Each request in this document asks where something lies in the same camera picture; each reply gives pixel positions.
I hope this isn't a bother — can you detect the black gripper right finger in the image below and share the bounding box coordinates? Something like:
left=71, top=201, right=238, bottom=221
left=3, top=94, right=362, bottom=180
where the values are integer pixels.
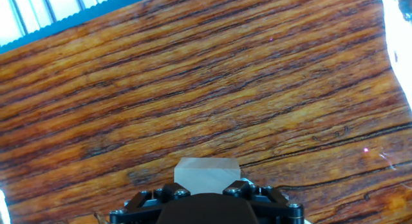
left=223, top=180, right=305, bottom=224

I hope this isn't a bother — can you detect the light wooden block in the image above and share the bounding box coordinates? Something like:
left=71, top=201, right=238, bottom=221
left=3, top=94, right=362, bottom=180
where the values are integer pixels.
left=174, top=157, right=241, bottom=195

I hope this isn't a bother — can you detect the blue underlay mat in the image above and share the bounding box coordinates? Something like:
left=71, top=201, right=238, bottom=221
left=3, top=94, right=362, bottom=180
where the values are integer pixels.
left=0, top=0, right=162, bottom=55

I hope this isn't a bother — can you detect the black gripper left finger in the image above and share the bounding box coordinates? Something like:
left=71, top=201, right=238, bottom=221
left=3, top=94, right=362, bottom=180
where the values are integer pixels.
left=109, top=182, right=191, bottom=224

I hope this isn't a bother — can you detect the white table sheet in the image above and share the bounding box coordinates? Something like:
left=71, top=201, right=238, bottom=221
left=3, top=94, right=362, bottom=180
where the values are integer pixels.
left=379, top=0, right=412, bottom=109

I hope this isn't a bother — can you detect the wood print table mat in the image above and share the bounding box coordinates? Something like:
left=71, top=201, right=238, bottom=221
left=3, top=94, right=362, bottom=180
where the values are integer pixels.
left=0, top=0, right=412, bottom=224

